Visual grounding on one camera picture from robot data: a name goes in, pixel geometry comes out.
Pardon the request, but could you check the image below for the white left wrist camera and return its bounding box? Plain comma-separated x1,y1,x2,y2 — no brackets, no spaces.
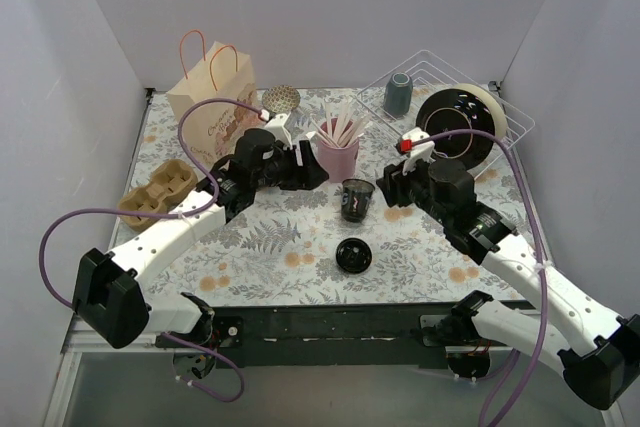
259,109,293,149

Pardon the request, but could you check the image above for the wrapped straw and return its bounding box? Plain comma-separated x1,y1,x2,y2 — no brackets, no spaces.
323,103,338,145
333,103,351,146
347,115,371,146
305,130,340,148

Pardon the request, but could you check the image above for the aluminium frame rail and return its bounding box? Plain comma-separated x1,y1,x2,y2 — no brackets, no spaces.
42,316,155,426

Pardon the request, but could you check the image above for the dark translucent printed cup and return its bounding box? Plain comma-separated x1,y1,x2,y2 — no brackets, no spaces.
341,178,375,223

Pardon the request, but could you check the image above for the black plastic cup lid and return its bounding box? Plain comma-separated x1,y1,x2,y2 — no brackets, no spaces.
335,237,373,274

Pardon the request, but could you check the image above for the white wire dish rack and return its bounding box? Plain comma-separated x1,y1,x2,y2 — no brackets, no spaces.
356,50,535,178

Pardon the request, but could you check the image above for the pink cylindrical holder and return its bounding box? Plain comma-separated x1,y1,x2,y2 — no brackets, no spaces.
316,138,360,183

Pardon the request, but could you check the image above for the small patterned bowl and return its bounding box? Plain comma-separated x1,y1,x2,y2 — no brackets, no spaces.
262,85,301,114

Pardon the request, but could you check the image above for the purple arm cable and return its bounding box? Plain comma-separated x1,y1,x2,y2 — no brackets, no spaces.
429,129,549,427
38,99,266,403

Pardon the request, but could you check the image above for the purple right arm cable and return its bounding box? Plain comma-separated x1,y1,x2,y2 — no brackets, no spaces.
429,129,549,427

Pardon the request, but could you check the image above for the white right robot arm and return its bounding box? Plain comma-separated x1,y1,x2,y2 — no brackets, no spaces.
376,159,639,411

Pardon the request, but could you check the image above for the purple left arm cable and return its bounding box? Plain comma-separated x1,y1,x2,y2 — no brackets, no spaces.
38,99,266,403

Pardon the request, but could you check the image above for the black round plate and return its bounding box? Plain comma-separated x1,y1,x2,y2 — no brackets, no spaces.
416,86,494,170

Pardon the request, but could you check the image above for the cream round plate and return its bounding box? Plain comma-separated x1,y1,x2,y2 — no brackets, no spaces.
454,83,507,140

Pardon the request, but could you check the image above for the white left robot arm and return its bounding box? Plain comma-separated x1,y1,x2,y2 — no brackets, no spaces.
72,128,328,349

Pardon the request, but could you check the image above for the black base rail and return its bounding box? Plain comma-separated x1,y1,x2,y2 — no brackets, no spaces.
154,301,541,371

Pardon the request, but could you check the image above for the teal ceramic cup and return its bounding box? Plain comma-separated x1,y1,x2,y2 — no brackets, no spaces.
383,72,413,118

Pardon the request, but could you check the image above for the cardboard cup carrier tray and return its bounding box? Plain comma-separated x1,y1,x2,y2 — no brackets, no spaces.
117,159,197,232

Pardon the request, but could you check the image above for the brown paper gift bag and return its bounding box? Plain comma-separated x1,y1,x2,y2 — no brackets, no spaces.
167,37,262,168

